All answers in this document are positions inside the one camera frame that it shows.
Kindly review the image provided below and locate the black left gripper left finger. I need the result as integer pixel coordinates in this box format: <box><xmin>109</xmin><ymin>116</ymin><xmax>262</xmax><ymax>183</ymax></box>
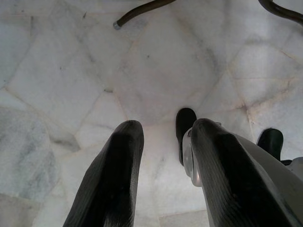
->
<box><xmin>62</xmin><ymin>120</ymin><xmax>145</xmax><ymax>227</ymax></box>

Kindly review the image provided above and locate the black robot left foot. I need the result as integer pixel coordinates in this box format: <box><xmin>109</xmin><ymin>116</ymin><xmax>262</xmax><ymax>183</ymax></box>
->
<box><xmin>175</xmin><ymin>107</ymin><xmax>197</xmax><ymax>166</ymax></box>

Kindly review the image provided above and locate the black robot right foot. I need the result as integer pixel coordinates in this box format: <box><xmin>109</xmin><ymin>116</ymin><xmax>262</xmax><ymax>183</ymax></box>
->
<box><xmin>257</xmin><ymin>128</ymin><xmax>284</xmax><ymax>162</ymax></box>

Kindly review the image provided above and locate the dark curved metal chair leg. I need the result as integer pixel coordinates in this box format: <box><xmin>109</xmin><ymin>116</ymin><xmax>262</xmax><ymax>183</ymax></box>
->
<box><xmin>113</xmin><ymin>0</ymin><xmax>177</xmax><ymax>30</ymax></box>
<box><xmin>258</xmin><ymin>0</ymin><xmax>303</xmax><ymax>25</ymax></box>

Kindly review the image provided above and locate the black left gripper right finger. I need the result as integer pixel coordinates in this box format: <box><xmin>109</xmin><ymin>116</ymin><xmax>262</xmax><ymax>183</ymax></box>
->
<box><xmin>190</xmin><ymin>118</ymin><xmax>297</xmax><ymax>227</ymax></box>

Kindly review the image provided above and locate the black robot foot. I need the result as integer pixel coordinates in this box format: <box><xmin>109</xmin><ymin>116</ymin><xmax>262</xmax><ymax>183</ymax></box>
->
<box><xmin>257</xmin><ymin>128</ymin><xmax>284</xmax><ymax>162</ymax></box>
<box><xmin>175</xmin><ymin>107</ymin><xmax>197</xmax><ymax>166</ymax></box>

